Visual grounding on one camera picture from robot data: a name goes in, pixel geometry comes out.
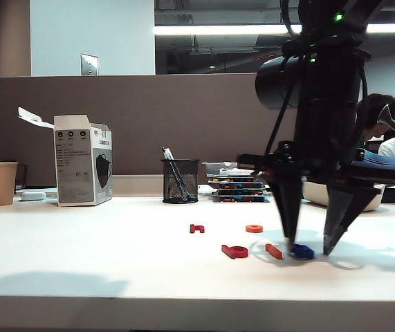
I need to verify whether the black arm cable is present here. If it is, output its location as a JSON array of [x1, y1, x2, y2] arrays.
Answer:
[[264, 0, 304, 158]]

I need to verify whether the black pen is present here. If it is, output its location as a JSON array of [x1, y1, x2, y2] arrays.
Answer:
[[161, 147, 190, 200]]

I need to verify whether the ceiling light strip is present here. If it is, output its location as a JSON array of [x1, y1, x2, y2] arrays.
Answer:
[[154, 23, 395, 36]]

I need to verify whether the blue letter g magnet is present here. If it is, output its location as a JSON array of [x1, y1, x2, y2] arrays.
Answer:
[[288, 243, 315, 260]]

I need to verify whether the white flat box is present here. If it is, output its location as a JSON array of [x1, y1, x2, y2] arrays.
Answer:
[[219, 167, 253, 176]]

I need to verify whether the orange letter i magnet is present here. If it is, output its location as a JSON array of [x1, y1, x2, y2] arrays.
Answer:
[[265, 243, 284, 260]]

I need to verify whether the metal wall plate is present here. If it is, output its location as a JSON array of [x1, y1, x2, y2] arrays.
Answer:
[[80, 53, 100, 77]]

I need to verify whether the clear plastic tray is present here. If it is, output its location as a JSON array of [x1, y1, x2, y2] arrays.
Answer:
[[202, 161, 253, 179]]

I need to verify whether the grey white mask box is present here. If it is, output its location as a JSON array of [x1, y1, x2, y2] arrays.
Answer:
[[17, 107, 113, 208]]

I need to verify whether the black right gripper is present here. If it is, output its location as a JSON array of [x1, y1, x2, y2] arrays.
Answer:
[[237, 109, 395, 256]]

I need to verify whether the red letter b magnet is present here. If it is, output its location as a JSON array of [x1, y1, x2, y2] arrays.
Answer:
[[221, 244, 250, 259]]

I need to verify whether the black mesh pen holder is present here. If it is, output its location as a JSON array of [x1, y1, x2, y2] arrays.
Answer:
[[160, 158, 201, 205]]

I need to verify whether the brown desk partition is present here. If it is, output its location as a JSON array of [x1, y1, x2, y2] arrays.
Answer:
[[0, 71, 300, 199]]

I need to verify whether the person in green shirt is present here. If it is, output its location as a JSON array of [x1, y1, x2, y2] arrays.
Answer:
[[356, 93, 395, 153]]

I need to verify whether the letter magnet card pack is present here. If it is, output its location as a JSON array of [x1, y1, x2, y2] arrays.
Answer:
[[212, 188, 271, 197], [207, 176, 266, 184], [212, 195, 273, 203], [210, 182, 269, 190]]

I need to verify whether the grey metal tool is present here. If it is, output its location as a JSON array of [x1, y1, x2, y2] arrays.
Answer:
[[378, 103, 395, 141]]

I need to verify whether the white pen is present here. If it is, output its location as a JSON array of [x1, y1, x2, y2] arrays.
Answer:
[[165, 148, 184, 194]]

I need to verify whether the beige oval bowl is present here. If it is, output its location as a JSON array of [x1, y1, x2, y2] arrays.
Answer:
[[302, 181, 387, 212]]

